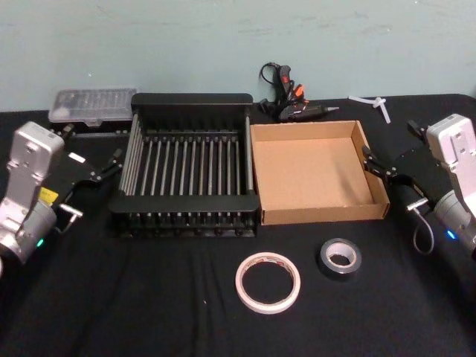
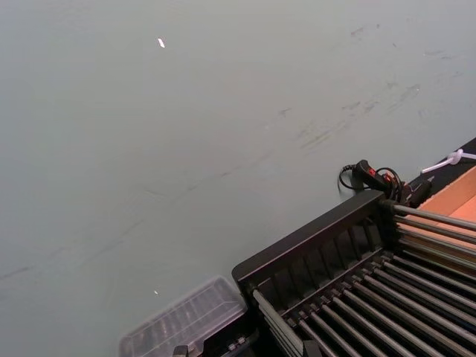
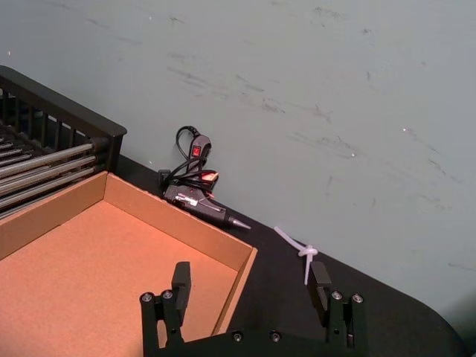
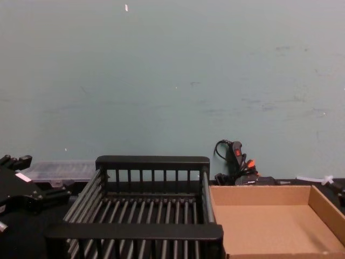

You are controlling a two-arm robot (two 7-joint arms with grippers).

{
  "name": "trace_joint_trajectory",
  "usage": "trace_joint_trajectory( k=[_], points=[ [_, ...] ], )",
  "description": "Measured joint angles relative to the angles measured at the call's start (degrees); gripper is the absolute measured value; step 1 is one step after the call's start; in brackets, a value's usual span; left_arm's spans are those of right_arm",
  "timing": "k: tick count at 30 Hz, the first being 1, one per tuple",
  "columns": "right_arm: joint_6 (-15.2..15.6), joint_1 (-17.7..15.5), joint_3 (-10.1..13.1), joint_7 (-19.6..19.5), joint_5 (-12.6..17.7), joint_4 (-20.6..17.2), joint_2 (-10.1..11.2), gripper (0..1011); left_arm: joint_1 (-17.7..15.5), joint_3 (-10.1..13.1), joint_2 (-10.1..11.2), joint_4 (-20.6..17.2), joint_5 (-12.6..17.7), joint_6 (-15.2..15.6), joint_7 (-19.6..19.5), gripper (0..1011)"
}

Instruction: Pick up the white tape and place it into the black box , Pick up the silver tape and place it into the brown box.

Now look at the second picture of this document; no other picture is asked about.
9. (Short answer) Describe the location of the black rack with steel bars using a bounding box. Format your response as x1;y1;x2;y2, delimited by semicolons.
231;190;476;357

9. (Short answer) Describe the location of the clear plastic case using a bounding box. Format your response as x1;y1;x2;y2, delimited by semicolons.
118;274;261;357

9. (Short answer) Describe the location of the shallow brown cardboard tray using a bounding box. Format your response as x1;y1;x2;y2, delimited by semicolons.
418;165;476;276

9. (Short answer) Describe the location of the white three-armed plastic piece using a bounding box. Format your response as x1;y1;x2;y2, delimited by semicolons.
420;148;476;176

